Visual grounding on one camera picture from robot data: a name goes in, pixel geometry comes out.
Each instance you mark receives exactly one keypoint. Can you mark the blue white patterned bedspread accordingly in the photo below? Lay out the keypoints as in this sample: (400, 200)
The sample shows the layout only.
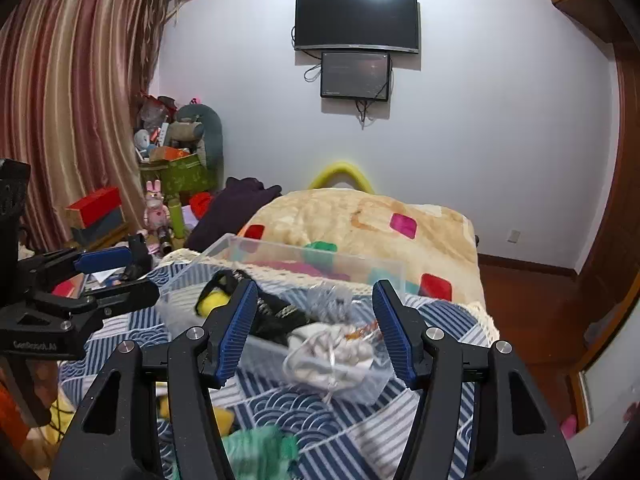
(336, 439)

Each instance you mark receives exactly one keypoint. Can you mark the beige patchwork plush blanket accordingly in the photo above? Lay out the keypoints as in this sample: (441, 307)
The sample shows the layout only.
(436, 244)

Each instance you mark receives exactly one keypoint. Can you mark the red box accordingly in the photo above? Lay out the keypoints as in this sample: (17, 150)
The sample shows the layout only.
(92, 208)

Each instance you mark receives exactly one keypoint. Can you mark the black patterned headband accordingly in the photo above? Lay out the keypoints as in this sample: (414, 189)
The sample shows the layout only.
(275, 319)

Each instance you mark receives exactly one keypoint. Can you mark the small wall monitor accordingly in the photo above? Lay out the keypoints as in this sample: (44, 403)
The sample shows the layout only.
(355, 75)

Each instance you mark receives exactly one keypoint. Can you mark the striped brown curtain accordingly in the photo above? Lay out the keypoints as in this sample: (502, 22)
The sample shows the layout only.
(73, 76)

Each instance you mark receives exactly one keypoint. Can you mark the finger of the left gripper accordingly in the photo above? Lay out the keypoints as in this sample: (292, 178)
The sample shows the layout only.
(125, 298)
(103, 260)

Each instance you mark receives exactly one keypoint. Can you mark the white cloth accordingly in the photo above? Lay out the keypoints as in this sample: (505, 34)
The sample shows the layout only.
(331, 357)

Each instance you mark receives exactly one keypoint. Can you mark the large wall television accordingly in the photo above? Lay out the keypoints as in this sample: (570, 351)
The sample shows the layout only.
(387, 25)

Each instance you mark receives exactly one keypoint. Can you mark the pink bunny plush toy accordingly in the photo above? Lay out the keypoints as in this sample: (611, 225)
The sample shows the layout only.
(156, 214)

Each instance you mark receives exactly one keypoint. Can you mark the grey green plush dinosaur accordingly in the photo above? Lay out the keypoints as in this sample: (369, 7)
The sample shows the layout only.
(198, 128)

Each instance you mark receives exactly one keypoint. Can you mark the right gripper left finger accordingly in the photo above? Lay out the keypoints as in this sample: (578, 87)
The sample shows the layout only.
(201, 359)

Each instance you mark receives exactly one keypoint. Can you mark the green mesh cloth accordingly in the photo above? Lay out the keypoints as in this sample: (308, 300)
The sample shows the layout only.
(264, 452)

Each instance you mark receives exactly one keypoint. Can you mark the red plush item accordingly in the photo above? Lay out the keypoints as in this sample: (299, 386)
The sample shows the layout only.
(199, 203)

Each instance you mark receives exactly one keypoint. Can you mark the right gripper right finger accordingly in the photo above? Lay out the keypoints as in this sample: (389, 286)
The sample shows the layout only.
(430, 361)

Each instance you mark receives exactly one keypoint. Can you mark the clear plastic storage bin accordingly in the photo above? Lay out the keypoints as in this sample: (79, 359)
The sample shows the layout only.
(287, 272)

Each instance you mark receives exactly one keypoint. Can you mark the green cardboard box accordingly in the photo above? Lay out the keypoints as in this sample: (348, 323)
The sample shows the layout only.
(182, 175)

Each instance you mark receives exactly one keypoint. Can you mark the dark purple garment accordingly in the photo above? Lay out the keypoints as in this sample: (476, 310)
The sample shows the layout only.
(229, 211)

